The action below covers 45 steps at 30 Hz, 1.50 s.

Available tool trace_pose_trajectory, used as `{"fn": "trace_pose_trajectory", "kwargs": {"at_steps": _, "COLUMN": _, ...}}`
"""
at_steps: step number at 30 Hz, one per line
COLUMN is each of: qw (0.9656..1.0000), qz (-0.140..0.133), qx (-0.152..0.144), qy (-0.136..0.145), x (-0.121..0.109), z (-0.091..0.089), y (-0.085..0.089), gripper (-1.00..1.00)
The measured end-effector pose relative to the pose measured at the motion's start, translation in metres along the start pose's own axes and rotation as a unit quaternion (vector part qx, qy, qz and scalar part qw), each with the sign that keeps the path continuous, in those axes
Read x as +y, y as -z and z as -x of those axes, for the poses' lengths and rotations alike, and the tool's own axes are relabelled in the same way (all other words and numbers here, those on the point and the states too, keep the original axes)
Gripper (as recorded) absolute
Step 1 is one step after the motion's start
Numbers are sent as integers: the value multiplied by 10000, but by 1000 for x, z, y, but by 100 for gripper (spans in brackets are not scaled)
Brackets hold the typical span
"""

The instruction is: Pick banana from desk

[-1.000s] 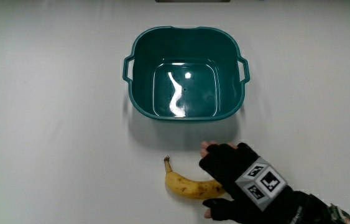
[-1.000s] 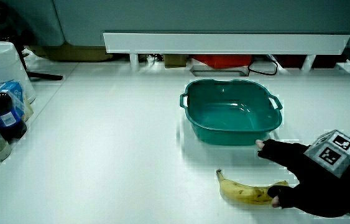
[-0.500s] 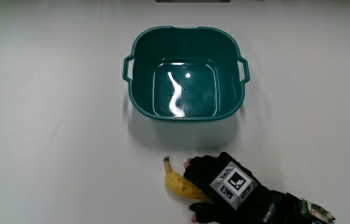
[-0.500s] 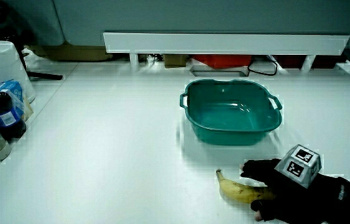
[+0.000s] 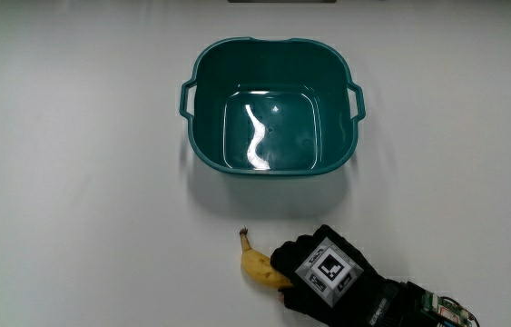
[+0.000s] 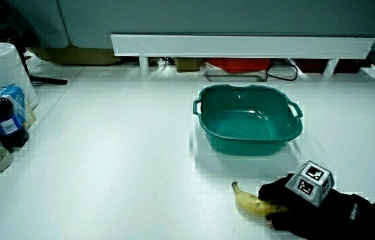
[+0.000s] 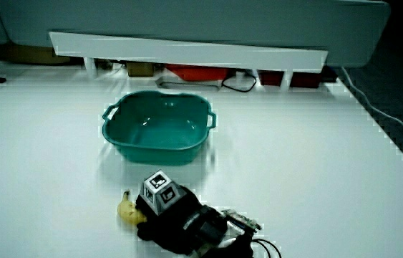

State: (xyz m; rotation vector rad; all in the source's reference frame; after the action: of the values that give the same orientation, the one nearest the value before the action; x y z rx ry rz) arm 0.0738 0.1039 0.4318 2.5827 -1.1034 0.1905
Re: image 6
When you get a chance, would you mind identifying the person's right hand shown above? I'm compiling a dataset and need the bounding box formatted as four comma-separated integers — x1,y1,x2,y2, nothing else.
258,160,375,240

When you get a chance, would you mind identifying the yellow banana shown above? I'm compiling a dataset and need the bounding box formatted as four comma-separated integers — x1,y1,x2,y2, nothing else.
231,181,290,218

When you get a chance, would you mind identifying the white desk shelf riser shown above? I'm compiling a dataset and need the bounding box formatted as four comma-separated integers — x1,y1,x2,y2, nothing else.
111,33,375,77

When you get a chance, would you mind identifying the white desk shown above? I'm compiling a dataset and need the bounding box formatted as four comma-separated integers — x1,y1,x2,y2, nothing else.
0,59,375,240

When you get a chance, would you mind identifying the teal plastic basin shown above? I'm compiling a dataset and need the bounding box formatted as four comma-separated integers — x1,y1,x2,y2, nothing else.
192,83,304,157

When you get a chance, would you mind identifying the dark red box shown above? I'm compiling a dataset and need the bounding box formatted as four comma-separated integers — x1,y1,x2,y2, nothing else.
295,58,374,75

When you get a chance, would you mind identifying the orange box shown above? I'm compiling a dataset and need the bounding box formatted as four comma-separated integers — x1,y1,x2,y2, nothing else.
206,58,271,74

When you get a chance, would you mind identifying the small cardboard box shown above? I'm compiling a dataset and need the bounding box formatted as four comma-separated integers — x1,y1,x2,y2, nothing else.
175,58,203,73

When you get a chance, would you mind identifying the brown cardboard sheet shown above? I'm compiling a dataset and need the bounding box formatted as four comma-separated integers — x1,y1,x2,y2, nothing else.
27,45,122,66

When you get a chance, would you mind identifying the blue and white carton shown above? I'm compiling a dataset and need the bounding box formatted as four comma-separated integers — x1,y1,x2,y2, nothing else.
0,85,29,126

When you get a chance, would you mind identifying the dark bottle with blue cap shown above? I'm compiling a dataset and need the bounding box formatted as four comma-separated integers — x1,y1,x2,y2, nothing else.
0,84,29,151

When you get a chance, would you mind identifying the black tripod stand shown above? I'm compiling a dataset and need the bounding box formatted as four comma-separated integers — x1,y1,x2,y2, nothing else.
0,0,69,86

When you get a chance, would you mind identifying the white plastic bucket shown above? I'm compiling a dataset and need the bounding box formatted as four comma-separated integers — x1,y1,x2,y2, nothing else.
0,42,39,110

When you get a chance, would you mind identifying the black cable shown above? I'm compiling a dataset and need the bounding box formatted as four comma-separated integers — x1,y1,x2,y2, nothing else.
264,61,299,82

